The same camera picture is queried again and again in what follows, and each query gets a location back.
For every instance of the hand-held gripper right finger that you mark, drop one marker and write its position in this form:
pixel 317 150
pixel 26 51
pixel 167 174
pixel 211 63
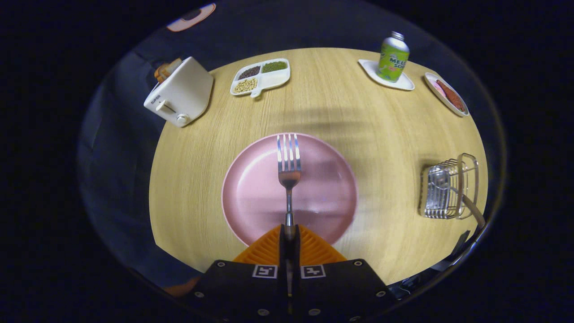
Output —
pixel 336 291

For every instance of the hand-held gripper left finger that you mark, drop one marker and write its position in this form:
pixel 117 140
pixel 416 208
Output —
pixel 242 291

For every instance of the large metal spoon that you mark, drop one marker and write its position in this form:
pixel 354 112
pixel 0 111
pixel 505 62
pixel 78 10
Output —
pixel 471 208

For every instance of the pink round plate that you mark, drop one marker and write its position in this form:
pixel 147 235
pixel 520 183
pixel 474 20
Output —
pixel 251 197

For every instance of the cream white toaster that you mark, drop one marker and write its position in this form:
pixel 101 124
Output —
pixel 184 94

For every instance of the pile of yellow soybeans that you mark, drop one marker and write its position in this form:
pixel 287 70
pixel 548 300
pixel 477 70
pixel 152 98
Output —
pixel 245 85

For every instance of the white divided snack tray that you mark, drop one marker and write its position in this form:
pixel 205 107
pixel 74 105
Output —
pixel 271 80

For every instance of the white square coaster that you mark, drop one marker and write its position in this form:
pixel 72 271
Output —
pixel 403 84

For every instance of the white oval plate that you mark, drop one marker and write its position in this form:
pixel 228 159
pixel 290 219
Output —
pixel 441 99

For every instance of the pile of dark beans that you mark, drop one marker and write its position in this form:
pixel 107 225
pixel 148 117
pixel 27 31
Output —
pixel 249 72

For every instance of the pile of green beans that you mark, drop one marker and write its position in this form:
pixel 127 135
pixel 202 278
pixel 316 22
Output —
pixel 274 67

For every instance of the brown meat slice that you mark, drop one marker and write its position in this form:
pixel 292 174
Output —
pixel 453 96

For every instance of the pink ham slices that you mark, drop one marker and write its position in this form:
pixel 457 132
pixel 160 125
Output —
pixel 438 88

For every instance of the toast slice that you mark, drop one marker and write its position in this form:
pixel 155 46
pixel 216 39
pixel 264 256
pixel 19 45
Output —
pixel 167 69

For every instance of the green drink bottle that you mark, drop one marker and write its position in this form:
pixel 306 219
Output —
pixel 393 58

